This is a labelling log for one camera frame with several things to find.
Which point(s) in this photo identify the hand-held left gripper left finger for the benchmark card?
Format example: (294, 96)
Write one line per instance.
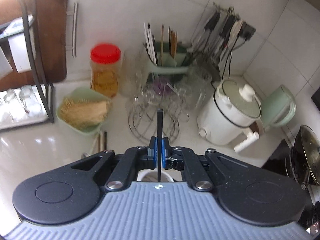
(151, 150)

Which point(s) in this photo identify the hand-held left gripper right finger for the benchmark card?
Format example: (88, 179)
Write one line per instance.
(165, 152)

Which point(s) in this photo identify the white ceramic mug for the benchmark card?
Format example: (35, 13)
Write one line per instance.
(167, 176)

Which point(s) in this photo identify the black chopstick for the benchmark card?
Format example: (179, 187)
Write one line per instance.
(105, 141)
(160, 125)

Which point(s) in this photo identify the white chopstick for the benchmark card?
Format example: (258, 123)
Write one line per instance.
(152, 42)
(93, 145)
(148, 43)

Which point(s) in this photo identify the row of hanging kitchen utensils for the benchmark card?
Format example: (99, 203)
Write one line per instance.
(215, 35)

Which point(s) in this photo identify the crystal goblet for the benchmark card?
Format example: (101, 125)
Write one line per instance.
(181, 97)
(140, 102)

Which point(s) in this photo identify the white electric cooker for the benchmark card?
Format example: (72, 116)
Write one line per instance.
(220, 120)

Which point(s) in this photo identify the green plastic basket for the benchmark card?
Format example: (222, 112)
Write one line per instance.
(87, 131)

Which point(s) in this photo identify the textured glass mug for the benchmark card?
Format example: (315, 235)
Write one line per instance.
(133, 72)
(198, 87)

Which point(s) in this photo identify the dried noodles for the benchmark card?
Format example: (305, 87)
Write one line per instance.
(82, 112)

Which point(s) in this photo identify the green utensil drainer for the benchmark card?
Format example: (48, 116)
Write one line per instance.
(170, 68)

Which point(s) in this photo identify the red-lid plastic jar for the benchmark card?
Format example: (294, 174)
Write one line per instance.
(105, 80)

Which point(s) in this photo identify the floral ceramic bowl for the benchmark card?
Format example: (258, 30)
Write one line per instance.
(256, 128)

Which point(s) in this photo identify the thin wooden chopstick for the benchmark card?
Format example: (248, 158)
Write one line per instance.
(162, 45)

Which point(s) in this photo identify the brown wooden chopstick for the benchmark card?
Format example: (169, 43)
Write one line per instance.
(170, 42)
(175, 45)

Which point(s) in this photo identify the black dish rack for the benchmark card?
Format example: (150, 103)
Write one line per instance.
(51, 105)

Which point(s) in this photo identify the black induction cooktop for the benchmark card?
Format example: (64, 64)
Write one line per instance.
(277, 160)

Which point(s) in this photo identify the green electric kettle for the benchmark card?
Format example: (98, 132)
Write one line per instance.
(277, 105)

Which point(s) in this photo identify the white drip tray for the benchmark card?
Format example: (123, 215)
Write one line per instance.
(25, 122)

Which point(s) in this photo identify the black wok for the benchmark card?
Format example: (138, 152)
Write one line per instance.
(295, 165)

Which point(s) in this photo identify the drinking glass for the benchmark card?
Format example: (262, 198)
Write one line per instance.
(12, 100)
(30, 101)

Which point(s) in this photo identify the white kitchen scissors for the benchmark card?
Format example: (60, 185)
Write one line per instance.
(235, 33)

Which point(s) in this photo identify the black power strip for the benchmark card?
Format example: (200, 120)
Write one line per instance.
(248, 31)

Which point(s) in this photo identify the wooden cutting board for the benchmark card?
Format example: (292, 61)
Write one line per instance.
(50, 30)

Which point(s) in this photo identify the white rack caddy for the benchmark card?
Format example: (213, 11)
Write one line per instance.
(22, 55)

